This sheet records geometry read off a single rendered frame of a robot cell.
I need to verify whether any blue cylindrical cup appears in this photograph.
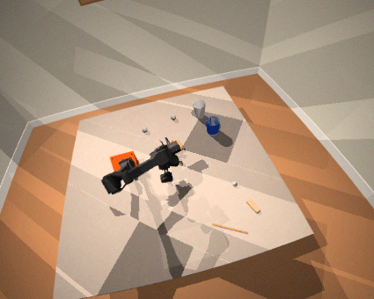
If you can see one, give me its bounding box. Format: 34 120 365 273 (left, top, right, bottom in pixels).
206 116 220 135

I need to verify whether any grey cup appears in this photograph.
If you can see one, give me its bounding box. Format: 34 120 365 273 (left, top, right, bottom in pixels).
193 100 206 119

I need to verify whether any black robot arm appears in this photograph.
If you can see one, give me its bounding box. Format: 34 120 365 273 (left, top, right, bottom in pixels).
101 141 181 194

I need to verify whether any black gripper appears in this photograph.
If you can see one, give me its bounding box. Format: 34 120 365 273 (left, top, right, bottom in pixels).
158 164 173 184

